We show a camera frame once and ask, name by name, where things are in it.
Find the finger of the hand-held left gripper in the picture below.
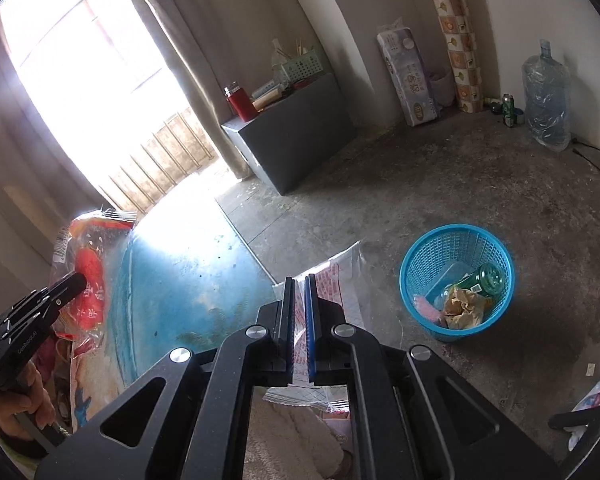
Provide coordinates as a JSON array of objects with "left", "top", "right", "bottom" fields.
[{"left": 45, "top": 271, "right": 89, "bottom": 310}]

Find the red thermos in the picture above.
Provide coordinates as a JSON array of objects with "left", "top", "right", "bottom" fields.
[{"left": 224, "top": 85, "right": 258, "bottom": 122}]

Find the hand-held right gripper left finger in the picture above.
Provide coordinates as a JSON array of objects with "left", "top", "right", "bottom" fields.
[{"left": 35, "top": 276, "right": 297, "bottom": 480}]

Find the window railing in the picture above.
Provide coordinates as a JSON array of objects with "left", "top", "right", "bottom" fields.
[{"left": 100, "top": 110, "right": 221, "bottom": 211}]

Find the green plastic bottle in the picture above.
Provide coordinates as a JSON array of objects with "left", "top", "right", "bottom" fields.
[{"left": 442, "top": 262, "right": 507, "bottom": 306}]

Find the clear plastic food container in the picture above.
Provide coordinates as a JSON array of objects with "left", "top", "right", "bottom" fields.
[{"left": 425, "top": 262, "right": 473, "bottom": 306}]

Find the tan flat box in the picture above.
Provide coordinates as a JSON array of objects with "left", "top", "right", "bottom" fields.
[{"left": 252, "top": 80, "right": 287, "bottom": 111}]

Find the blue mesh basket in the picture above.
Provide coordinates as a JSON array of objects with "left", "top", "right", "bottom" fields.
[{"left": 399, "top": 223, "right": 515, "bottom": 343}]

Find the black power cable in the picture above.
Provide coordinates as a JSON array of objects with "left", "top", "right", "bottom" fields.
[{"left": 572, "top": 140, "right": 600, "bottom": 166}]

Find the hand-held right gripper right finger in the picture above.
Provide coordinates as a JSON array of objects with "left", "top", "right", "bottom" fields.
[{"left": 306, "top": 275, "right": 566, "bottom": 480}]

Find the pink mesh sponge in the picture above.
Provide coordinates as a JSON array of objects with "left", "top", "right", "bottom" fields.
[{"left": 414, "top": 295, "right": 446, "bottom": 323}]

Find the toilet paper pack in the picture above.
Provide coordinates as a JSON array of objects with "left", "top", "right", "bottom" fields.
[{"left": 376, "top": 17, "right": 440, "bottom": 127}]

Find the grey cabinet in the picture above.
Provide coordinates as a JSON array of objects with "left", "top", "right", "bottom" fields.
[{"left": 221, "top": 72, "right": 357, "bottom": 196}]

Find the beige curtain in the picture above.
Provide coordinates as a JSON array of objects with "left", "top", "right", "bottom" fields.
[
  {"left": 107, "top": 0, "right": 341, "bottom": 181},
  {"left": 0, "top": 35, "right": 146, "bottom": 271}
]

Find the patterned roll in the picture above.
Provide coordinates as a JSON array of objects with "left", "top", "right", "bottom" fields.
[{"left": 424, "top": 0, "right": 483, "bottom": 113}]

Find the red print snack bag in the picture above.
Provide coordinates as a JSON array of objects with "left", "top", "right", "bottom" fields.
[{"left": 52, "top": 210, "right": 138, "bottom": 356}]

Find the person's left hand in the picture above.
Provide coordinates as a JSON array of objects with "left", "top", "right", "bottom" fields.
[{"left": 0, "top": 362, "right": 56, "bottom": 441}]

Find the small green basket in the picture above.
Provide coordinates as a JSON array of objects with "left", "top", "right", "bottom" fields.
[{"left": 280, "top": 52, "right": 325, "bottom": 83}]

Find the large clear water jug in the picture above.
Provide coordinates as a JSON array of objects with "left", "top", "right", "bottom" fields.
[{"left": 522, "top": 39, "right": 572, "bottom": 152}]

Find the clear red print plastic bag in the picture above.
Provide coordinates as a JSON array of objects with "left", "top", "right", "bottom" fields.
[{"left": 262, "top": 240, "right": 407, "bottom": 461}]

